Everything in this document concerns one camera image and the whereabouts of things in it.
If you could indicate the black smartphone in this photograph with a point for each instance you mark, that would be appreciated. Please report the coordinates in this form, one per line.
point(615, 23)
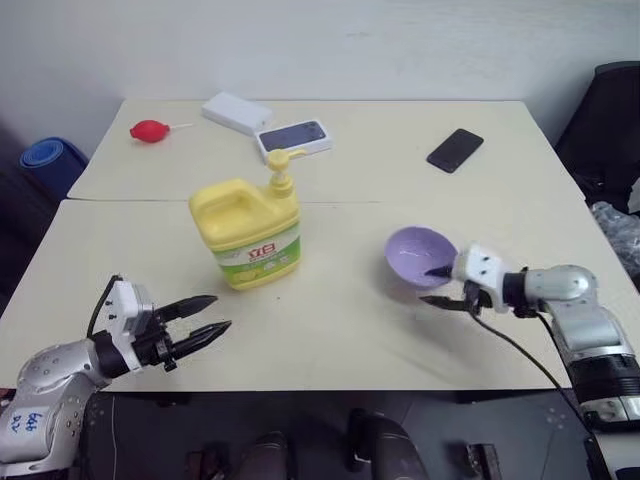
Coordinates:
point(455, 150)

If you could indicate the blue rolled foam mat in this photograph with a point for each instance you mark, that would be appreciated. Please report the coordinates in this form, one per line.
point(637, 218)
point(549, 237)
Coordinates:
point(50, 160)

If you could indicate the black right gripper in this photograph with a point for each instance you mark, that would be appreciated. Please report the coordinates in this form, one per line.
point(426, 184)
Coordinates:
point(477, 299)

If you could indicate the purple bowl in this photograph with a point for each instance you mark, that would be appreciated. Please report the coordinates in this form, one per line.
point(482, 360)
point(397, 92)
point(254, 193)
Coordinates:
point(417, 250)

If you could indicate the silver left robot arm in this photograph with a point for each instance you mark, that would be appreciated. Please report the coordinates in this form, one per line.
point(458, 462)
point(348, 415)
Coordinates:
point(47, 400)

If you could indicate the plain white box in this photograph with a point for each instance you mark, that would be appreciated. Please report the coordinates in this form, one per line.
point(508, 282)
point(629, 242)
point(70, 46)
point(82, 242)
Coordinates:
point(236, 112)

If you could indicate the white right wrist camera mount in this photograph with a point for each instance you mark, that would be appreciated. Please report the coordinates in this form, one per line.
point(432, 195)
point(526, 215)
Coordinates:
point(482, 272)

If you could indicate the white phone box with picture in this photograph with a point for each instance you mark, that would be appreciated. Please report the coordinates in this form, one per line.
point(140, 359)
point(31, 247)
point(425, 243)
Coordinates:
point(295, 137)

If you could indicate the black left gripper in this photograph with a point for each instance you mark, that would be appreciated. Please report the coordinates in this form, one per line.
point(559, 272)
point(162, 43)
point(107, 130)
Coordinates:
point(155, 340)

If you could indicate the grey crumpled plastic bag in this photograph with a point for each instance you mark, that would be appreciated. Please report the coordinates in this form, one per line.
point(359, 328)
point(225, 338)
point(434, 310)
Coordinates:
point(617, 235)

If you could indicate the black office chair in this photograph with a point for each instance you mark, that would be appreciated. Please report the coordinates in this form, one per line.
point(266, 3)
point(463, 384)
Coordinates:
point(600, 125)

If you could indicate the red rubber air blower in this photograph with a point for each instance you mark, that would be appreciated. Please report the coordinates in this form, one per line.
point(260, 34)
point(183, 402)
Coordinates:
point(149, 131)

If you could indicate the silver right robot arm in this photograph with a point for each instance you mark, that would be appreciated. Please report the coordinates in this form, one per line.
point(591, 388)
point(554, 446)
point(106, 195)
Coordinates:
point(590, 330)

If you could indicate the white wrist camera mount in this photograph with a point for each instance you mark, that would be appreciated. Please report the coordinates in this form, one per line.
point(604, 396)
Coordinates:
point(122, 310)
point(482, 272)

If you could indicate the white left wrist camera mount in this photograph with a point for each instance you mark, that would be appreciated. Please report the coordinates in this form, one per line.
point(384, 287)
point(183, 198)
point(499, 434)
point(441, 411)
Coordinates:
point(122, 310)

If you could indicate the dark rounded shape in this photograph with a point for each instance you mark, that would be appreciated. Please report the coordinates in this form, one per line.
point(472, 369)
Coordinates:
point(385, 450)
point(267, 457)

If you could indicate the yellow pump dispenser bottle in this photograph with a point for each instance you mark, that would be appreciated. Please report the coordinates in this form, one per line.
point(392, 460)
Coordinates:
point(250, 235)

